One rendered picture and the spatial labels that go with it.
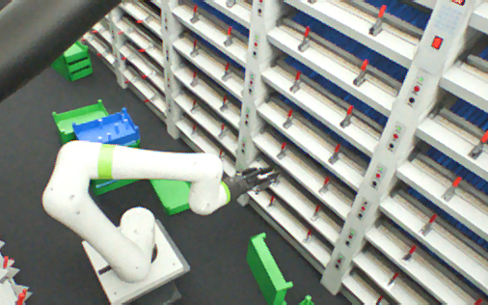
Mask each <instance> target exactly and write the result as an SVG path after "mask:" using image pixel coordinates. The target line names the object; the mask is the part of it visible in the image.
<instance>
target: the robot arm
mask: <svg viewBox="0 0 488 305"><path fill-rule="evenodd" d="M274 167H275V166H274V165H272V166H270V167H267V168H262V169H261V167H259V169H258V167H253V168H249V169H245V170H241V171H237V172H236V175H235V177H226V178H223V179H221V177H222V175H223V164H222V161H221V160H220V158H219V157H218V156H216V155H215V154H214V153H211V152H201V153H183V152H150V151H143V150H136V149H131V148H127V147H122V146H117V145H116V146H115V145H108V144H100V143H94V142H85V141H72V142H68V143H67V144H66V145H64V146H63V147H62V148H61V150H60V151H59V153H58V156H57V160H56V164H55V169H54V172H53V176H52V178H51V180H50V182H49V184H48V185H47V187H46V189H45V190H44V192H43V195H42V204H43V207H44V209H45V210H46V212H47V213H48V214H49V215H50V216H52V217H53V218H54V219H56V220H57V221H59V222H60V223H62V224H64V225H65V226H67V227H70V229H71V230H73V231H74V232H75V233H77V234H78V235H79V236H81V237H82V238H83V239H84V240H86V241H87V243H88V244H89V245H90V246H91V247H94V249H95V250H96V251H97V252H98V253H99V254H100V255H101V256H102V257H103V259H104V261H106V262H107V263H108V264H109V265H107V266H104V267H103V268H101V269H99V270H98V271H97V272H98V274H99V275H102V274H104V273H106V272H107V271H109V270H111V269H112V268H113V270H114V271H115V273H116V274H117V275H118V277H119V278H120V279H121V280H123V281H124V282H125V283H129V284H133V283H138V282H140V281H141V280H142V279H144V278H145V277H146V276H147V274H148V273H149V270H150V265H151V264H152V263H153V262H154V261H155V260H156V258H157V247H156V243H155V222H154V215H153V214H152V213H151V212H150V211H148V210H147V209H144V208H134V209H131V210H129V211H128V212H127V213H125V214H124V215H123V216H122V219H121V225H120V230H118V229H117V228H116V227H115V226H114V225H113V224H112V223H111V222H110V220H109V219H108V218H107V217H106V216H105V215H104V214H103V213H102V211H100V209H99V208H98V206H97V205H96V204H95V202H94V201H93V200H92V198H91V197H90V195H89V193H88V186H89V181H90V179H115V180H120V179H158V180H180V181H182V180H184V181H191V182H192V184H191V189H190V194H189V197H188V202H189V206H190V208H191V209H192V210H193V211H194V212H195V213H196V214H198V215H209V214H210V213H212V212H214V211H215V210H216V208H219V207H220V206H223V205H225V204H227V203H230V202H232V201H234V200H237V199H238V198H239V196H241V195H244V194H245V193H246V192H251V191H253V192H255V193H256V195H258V193H259V192H261V190H263V189H265V188H267V187H268V186H270V185H271V182H272V180H273V179H274V178H275V177H278V176H279V174H280V172H281V171H277V172H275V173H272V174H270V175H267V177H264V178H260V179H254V178H255V177H256V176H258V175H266V174H269V173H271V172H273V170H274ZM252 179H253V180H252ZM257 185H259V187H256V186H257ZM254 187H256V188H254Z"/></svg>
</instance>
